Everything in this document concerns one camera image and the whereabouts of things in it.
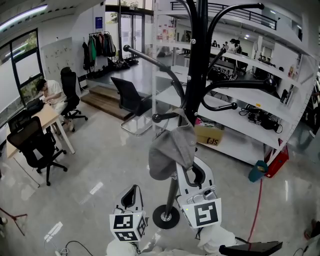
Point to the black laptop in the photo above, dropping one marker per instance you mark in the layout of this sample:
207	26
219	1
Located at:
17	120

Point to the clothes rail with garments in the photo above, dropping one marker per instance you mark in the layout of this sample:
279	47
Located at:
100	47

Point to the black framed window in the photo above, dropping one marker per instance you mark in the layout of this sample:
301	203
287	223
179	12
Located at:
25	72

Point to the ceiling light strip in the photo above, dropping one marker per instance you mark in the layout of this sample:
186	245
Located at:
22	17

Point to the white power strip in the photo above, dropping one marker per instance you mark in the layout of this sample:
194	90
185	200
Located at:
60	252

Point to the large printed cardboard box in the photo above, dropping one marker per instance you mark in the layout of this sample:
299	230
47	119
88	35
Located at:
210	136

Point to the black cantilever chair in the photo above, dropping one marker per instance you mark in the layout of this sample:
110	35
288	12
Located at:
127	93

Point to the person's left forearm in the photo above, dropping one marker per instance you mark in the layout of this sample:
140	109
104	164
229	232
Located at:
120	248

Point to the blue poster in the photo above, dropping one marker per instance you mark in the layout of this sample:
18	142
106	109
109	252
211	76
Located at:
99	22

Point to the white board with sketches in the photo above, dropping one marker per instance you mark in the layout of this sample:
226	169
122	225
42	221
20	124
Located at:
57	57

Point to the glass entrance door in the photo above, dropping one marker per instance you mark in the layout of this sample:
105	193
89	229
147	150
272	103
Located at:
130	32

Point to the black bottle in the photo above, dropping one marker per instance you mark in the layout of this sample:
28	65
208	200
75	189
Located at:
283	96

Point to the black bag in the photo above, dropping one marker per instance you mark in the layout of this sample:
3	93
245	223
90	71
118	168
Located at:
35	105

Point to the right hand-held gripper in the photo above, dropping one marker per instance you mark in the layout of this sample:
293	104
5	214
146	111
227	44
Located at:
205	212

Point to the light wooden desk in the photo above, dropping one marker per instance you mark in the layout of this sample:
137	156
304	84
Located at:
48	116

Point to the black mesh office chair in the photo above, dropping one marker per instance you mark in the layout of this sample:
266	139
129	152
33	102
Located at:
27	140

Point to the white metal shelving unit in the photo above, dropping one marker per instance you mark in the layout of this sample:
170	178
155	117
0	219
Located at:
232	117

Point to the red box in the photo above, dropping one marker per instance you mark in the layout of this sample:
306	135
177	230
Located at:
277	162

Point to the grey cap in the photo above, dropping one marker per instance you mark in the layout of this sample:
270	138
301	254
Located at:
175	145

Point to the red floor stand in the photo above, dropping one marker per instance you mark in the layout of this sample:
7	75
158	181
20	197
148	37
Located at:
16	218

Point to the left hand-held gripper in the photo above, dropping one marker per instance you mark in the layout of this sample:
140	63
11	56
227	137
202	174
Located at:
123	222

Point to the black flat panel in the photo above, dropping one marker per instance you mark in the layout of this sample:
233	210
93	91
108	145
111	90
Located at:
250	247

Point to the person's right forearm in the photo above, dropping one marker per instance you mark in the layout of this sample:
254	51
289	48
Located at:
215	238

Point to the pile of black bags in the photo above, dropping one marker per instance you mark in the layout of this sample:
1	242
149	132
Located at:
122	63

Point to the teal waste bin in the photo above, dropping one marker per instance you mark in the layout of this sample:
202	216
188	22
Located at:
257	172

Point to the long black balcony railing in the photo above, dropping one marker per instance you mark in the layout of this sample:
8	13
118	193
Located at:
245	13

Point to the black high-back office chair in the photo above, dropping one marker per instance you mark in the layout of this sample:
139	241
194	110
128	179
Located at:
68	85

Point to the wooden steps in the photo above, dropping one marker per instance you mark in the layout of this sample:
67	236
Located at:
102	101

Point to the black coat rack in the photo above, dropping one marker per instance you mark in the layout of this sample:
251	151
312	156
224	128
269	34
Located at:
195	75

